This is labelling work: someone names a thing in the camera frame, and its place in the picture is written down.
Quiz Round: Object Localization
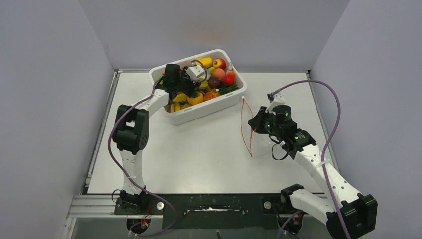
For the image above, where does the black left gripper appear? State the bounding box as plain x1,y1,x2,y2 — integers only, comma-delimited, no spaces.
174,68,200,97

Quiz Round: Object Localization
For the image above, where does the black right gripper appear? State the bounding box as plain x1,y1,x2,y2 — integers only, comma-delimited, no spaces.
249,106,282,138

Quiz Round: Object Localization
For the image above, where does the clear zip top bag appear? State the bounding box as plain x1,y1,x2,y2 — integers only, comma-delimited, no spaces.
240,96,273,159

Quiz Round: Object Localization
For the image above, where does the yellow green starfruit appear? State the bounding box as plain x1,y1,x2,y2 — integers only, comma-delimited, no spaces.
199,81,208,90

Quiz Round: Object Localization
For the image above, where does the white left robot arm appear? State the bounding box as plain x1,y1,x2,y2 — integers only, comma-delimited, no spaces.
108,64,201,214

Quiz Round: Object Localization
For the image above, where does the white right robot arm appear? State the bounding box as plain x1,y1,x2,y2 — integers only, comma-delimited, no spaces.
248,105,378,239

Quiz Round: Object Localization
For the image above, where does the orange fried food piece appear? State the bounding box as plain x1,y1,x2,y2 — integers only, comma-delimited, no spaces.
203,89,220,102

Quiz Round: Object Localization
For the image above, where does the yellow banana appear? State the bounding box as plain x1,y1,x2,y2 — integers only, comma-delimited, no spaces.
172,93,188,104

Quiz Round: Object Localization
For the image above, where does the yellow bell pepper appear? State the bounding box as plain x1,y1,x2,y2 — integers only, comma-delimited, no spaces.
187,92,204,106

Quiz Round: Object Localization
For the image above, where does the yellow mango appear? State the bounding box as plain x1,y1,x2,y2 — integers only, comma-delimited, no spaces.
195,57,213,68

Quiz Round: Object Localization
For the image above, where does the dark purple passionfruit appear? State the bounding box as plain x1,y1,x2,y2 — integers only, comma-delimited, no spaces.
208,77,221,89

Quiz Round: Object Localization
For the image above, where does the white plastic bin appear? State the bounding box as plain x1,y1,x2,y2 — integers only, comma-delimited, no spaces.
149,49,247,125

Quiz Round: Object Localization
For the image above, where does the pink peach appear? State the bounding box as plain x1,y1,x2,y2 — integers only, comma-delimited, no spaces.
212,68,226,80

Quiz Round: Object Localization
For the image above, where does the red apple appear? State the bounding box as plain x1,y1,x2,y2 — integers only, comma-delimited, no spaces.
212,58,227,70

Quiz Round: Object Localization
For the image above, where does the red tomato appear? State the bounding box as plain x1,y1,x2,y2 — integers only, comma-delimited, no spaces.
222,71,235,86

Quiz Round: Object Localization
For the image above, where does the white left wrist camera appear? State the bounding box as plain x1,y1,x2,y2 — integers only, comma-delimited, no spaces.
186,65,206,80

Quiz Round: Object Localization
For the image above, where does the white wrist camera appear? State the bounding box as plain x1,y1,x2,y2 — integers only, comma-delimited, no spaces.
266,93,286,113
186,65,206,80

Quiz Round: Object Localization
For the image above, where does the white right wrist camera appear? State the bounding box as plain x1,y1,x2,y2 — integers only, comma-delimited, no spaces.
266,93,286,113

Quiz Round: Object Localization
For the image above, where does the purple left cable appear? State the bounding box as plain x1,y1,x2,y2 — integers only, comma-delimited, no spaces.
108,59,209,237

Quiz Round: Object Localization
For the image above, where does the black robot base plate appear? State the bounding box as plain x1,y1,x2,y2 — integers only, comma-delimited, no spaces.
112,193,296,230

